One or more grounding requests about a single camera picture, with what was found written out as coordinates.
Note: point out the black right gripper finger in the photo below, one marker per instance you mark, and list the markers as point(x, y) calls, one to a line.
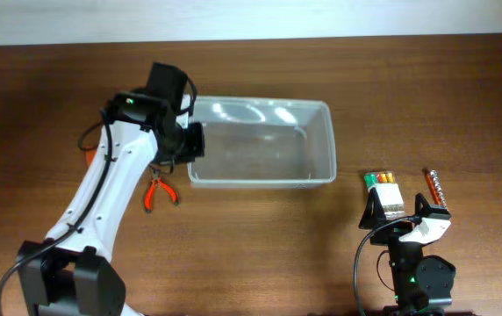
point(373, 215)
point(425, 210)

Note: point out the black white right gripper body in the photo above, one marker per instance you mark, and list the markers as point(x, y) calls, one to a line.
point(397, 229)

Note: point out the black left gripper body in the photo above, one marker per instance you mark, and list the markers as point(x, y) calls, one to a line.
point(194, 143)

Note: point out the red handled cutting pliers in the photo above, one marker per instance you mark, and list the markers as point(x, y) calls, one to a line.
point(157, 183)

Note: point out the clear plastic storage box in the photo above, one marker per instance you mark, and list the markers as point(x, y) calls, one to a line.
point(264, 143)

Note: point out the orange scraper wooden handle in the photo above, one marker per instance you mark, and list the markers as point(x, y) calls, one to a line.
point(89, 156)

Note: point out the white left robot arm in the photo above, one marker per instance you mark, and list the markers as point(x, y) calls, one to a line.
point(70, 271)

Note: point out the pack of AA batteries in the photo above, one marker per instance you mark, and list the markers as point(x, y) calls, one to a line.
point(388, 192)

